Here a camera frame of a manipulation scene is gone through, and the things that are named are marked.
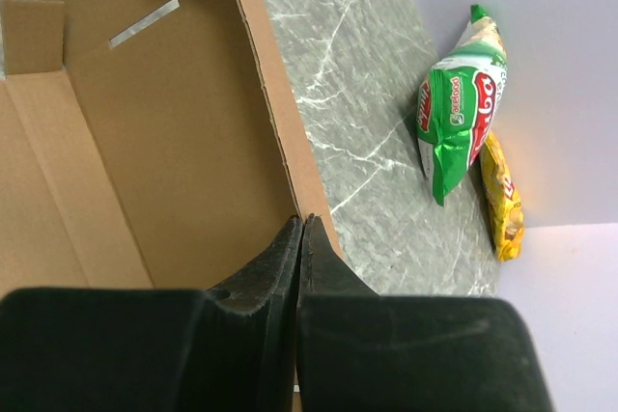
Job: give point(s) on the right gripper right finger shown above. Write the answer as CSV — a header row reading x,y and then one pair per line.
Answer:
x,y
359,351

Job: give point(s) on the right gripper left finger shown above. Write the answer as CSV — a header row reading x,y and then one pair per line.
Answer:
x,y
225,348

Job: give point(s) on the brown cardboard box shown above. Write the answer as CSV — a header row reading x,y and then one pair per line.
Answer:
x,y
145,144

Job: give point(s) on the yellow Lays chips bag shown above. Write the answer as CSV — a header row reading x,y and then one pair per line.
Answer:
x,y
505,208

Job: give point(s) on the green Chuba snack bag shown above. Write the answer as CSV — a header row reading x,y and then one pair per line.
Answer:
x,y
457,102

